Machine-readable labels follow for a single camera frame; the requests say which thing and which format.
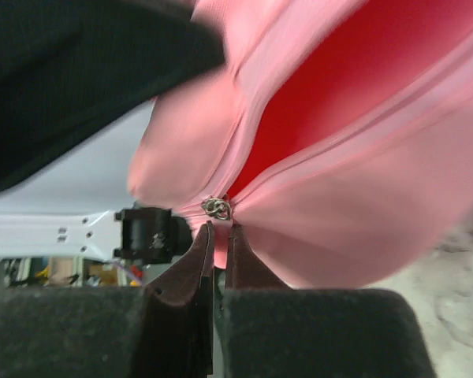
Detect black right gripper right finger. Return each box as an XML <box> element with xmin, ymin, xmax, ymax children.
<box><xmin>225</xmin><ymin>224</ymin><xmax>290</xmax><ymax>291</ymax></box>

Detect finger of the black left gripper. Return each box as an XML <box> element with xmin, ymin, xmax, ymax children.
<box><xmin>0</xmin><ymin>1</ymin><xmax>225</xmax><ymax>193</ymax></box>

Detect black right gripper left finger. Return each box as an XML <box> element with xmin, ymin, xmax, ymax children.
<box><xmin>133</xmin><ymin>221</ymin><xmax>215</xmax><ymax>378</ymax></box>

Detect pink student backpack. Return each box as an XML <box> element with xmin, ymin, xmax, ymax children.
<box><xmin>128</xmin><ymin>1</ymin><xmax>473</xmax><ymax>288</ymax></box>

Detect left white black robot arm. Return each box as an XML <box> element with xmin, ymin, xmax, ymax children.
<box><xmin>0</xmin><ymin>1</ymin><xmax>225</xmax><ymax>262</ymax></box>

